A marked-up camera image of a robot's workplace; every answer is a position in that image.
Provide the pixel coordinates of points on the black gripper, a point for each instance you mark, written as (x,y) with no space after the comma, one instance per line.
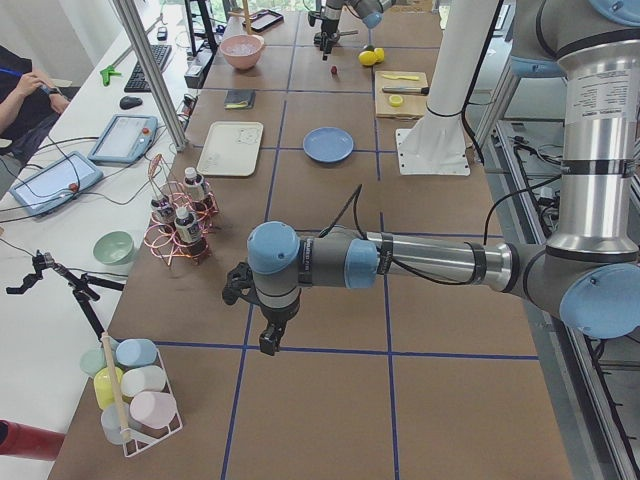
(326,28)
(276,319)

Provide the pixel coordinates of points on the blue plate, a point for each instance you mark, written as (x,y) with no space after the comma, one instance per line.
(328,145)

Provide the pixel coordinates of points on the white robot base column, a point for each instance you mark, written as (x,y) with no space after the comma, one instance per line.
(436,144)

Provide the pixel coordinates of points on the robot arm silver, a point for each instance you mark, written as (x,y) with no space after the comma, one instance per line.
(370,12)
(586,274)

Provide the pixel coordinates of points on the yellow lemon front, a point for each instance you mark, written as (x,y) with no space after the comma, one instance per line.
(368,58)

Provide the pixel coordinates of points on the yellow lemon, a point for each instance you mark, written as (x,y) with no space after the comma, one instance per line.
(380,54)
(368,58)

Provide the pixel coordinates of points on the yellow lemon back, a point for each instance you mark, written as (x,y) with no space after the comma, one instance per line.
(380,54)

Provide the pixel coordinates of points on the pink bowl of ice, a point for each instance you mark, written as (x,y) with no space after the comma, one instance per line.
(242,51)

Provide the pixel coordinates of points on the wooden cutting board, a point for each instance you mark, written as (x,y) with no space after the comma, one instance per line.
(414,106)

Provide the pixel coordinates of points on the lemon half slice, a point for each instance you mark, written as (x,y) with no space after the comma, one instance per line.
(395,100)

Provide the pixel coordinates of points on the yellow plastic knife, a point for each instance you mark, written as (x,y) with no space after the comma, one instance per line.
(401,77)

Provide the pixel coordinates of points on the steel muddler black tip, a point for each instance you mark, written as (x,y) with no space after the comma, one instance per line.
(423,91)

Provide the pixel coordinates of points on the white cup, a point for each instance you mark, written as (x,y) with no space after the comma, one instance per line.
(147,378)

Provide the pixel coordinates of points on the pink cup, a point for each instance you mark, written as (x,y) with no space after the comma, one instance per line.
(153,409)

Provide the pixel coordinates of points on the cream bear tray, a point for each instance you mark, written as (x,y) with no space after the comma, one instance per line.
(231,149)

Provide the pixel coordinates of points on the tea bottle white cap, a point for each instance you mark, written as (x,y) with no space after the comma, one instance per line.
(195,188)

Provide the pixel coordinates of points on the yellow cup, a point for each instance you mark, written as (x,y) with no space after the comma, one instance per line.
(103,388)

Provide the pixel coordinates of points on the light blue cup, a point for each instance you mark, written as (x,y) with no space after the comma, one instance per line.
(110,424)

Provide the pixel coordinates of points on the green bowl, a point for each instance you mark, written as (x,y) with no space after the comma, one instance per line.
(114,248)

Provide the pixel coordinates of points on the pale green cup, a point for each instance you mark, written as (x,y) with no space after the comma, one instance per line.
(93,361)

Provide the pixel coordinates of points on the black computer mouse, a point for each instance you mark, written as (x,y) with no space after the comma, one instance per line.
(130,102)

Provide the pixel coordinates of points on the green plastic tool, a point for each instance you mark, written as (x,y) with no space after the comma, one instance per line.
(107,73)

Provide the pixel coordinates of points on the copper wire bottle rack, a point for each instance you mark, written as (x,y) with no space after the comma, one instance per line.
(167,246)

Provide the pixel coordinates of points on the white wire cup rack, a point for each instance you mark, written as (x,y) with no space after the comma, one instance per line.
(137,437)

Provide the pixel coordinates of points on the black camera tripod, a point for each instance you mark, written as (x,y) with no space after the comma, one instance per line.
(81,286)

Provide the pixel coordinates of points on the aluminium frame post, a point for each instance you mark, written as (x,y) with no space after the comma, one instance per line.
(135,31)

